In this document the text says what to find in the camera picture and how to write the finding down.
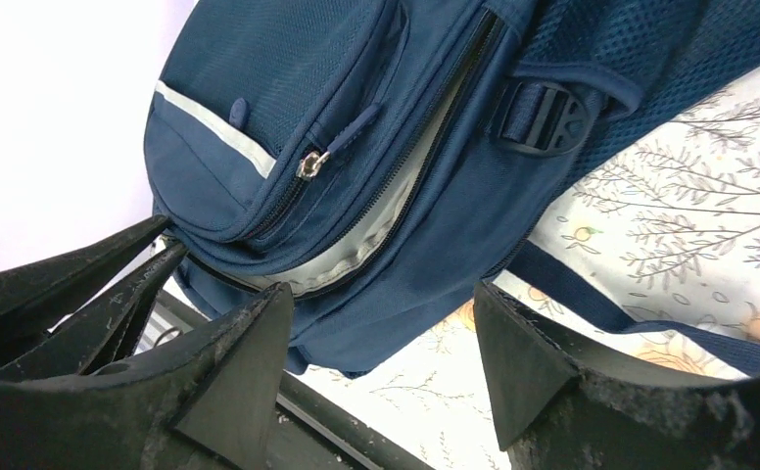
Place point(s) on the navy blue student backpack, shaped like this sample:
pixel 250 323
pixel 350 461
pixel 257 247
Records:
pixel 382 157

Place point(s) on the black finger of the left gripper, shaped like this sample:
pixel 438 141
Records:
pixel 35 296
pixel 104 331

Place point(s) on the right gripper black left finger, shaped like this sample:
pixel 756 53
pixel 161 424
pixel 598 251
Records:
pixel 204 400

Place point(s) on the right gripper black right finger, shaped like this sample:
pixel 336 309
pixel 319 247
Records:
pixel 561 400

